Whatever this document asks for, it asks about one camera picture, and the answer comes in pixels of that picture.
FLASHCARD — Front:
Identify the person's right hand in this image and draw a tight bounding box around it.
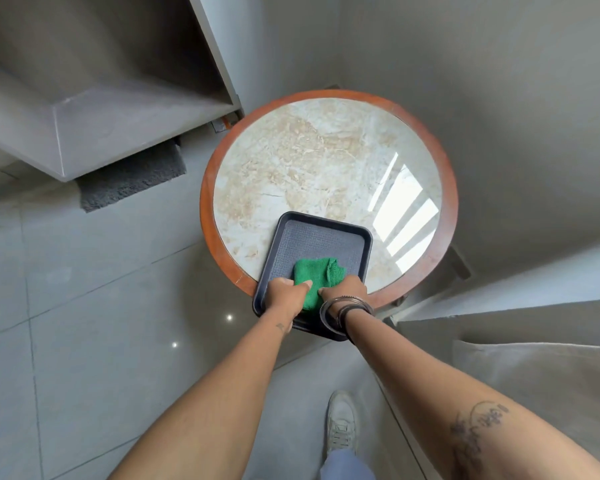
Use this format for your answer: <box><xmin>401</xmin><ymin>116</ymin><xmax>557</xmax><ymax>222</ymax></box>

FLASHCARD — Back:
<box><xmin>318</xmin><ymin>275</ymin><xmax>369</xmax><ymax>307</ymax></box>

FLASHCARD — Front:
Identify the dark grey floor rug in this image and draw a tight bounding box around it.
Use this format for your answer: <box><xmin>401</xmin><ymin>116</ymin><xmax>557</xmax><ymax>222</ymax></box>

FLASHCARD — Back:
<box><xmin>75</xmin><ymin>138</ymin><xmax>188</xmax><ymax>213</ymax></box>

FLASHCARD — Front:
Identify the person's left hand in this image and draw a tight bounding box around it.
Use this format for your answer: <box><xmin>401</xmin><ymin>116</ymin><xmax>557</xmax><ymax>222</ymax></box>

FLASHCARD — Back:
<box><xmin>265</xmin><ymin>277</ymin><xmax>314</xmax><ymax>321</ymax></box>

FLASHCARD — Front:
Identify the green microfibre cloth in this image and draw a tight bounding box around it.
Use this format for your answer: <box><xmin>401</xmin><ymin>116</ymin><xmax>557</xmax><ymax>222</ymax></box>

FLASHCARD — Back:
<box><xmin>293</xmin><ymin>257</ymin><xmax>347</xmax><ymax>313</ymax></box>

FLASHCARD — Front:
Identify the grey cabinet shelf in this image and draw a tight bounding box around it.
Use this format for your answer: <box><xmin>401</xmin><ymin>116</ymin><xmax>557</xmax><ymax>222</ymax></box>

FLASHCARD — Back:
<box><xmin>0</xmin><ymin>0</ymin><xmax>245</xmax><ymax>183</ymax></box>

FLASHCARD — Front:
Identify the dark grey plastic tray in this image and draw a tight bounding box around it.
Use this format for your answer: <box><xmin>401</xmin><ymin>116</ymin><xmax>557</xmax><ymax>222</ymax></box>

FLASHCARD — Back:
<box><xmin>252</xmin><ymin>211</ymin><xmax>374</xmax><ymax>342</ymax></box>

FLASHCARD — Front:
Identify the silver metal bangle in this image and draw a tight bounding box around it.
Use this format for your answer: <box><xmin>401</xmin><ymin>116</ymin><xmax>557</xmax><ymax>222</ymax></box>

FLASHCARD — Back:
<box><xmin>319</xmin><ymin>296</ymin><xmax>376</xmax><ymax>336</ymax></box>

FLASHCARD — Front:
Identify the person's right forearm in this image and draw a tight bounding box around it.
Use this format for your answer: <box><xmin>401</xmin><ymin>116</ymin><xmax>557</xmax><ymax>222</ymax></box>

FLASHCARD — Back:
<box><xmin>341</xmin><ymin>309</ymin><xmax>600</xmax><ymax>480</ymax></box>

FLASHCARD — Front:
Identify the white sneaker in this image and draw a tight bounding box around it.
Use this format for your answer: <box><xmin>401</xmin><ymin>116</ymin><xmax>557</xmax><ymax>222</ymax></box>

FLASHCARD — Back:
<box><xmin>324</xmin><ymin>390</ymin><xmax>361</xmax><ymax>458</ymax></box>

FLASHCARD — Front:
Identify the black wrist bracelet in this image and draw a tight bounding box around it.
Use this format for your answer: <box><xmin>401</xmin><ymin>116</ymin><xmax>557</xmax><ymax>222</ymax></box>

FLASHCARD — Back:
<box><xmin>336</xmin><ymin>303</ymin><xmax>376</xmax><ymax>344</ymax></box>

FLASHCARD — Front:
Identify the person's left forearm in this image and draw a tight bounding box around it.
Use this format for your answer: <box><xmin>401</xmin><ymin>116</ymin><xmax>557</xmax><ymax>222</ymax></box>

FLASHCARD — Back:
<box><xmin>109</xmin><ymin>311</ymin><xmax>295</xmax><ymax>480</ymax></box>

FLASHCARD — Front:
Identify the white pillow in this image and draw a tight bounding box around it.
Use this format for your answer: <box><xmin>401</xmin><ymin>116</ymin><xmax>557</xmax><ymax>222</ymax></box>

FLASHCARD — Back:
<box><xmin>451</xmin><ymin>339</ymin><xmax>600</xmax><ymax>468</ymax></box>

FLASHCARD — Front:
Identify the grey sofa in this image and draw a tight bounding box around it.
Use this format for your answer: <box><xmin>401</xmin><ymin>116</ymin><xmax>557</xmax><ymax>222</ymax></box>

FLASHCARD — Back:
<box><xmin>380</xmin><ymin>252</ymin><xmax>600</xmax><ymax>480</ymax></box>

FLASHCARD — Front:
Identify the round marble table wooden rim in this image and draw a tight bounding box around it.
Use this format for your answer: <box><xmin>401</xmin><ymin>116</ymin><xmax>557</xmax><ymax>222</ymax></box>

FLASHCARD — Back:
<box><xmin>199</xmin><ymin>89</ymin><xmax>474</xmax><ymax>311</ymax></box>

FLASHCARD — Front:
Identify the person's leg in blue trousers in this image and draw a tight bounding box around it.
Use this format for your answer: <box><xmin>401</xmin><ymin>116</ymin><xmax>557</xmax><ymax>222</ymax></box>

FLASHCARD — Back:
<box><xmin>319</xmin><ymin>448</ymin><xmax>377</xmax><ymax>480</ymax></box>

